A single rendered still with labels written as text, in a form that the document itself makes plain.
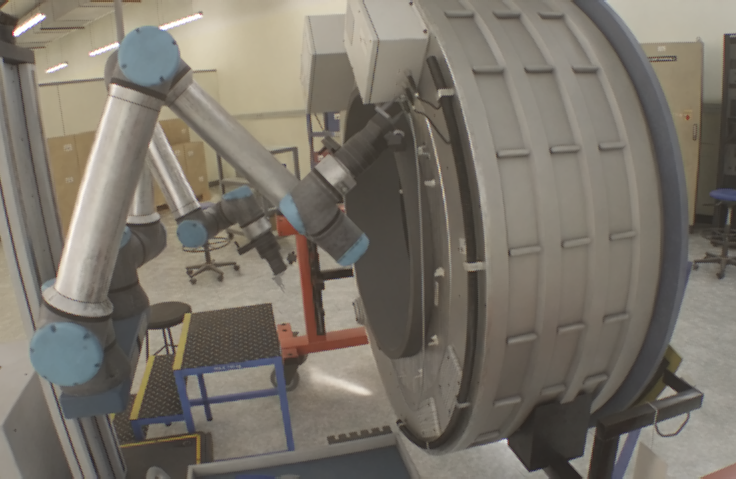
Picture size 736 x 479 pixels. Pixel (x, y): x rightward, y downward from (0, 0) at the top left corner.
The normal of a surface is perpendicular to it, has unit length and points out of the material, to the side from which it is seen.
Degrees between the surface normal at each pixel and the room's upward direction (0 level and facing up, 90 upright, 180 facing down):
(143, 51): 83
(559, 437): 90
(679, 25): 90
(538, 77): 54
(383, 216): 78
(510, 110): 61
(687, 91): 90
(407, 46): 132
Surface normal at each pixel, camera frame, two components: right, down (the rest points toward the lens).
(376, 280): 0.07, -0.54
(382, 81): 0.19, 0.84
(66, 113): 0.77, 0.12
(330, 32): 0.11, -0.34
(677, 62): -0.63, 0.25
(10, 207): 0.24, 0.25
